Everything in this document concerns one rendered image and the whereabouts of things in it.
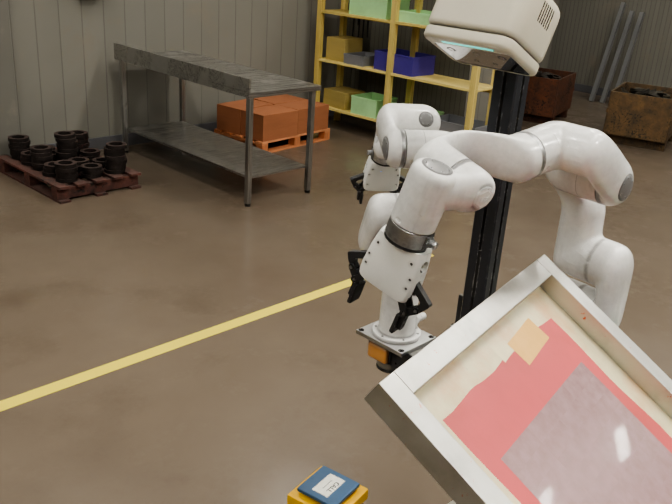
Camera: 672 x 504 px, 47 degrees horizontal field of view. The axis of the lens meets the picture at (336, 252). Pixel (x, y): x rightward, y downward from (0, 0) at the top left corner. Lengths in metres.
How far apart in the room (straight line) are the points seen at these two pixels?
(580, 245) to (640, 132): 8.23
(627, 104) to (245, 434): 7.21
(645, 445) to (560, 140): 0.52
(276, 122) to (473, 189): 6.76
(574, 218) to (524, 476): 0.63
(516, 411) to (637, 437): 0.26
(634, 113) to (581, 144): 8.39
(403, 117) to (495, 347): 0.68
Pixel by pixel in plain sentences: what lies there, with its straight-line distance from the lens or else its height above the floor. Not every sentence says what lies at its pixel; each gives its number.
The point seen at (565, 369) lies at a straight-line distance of 1.33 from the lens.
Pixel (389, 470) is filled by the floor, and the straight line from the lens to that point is 3.39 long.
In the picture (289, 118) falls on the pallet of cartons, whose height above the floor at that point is 0.32.
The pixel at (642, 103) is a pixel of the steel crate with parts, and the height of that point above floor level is 0.53.
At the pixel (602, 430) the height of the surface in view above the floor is 1.39.
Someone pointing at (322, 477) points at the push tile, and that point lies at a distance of 1.77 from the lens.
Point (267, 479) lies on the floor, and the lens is 3.30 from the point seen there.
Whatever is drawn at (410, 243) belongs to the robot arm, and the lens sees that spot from 1.20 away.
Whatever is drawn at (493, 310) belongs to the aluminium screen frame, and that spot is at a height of 1.55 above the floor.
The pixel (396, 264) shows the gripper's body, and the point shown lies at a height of 1.60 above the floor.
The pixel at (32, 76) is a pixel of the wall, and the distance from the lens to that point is 7.55.
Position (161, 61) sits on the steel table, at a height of 0.99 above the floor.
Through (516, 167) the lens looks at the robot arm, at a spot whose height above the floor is 1.73.
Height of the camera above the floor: 2.07
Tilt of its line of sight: 22 degrees down
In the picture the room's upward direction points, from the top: 4 degrees clockwise
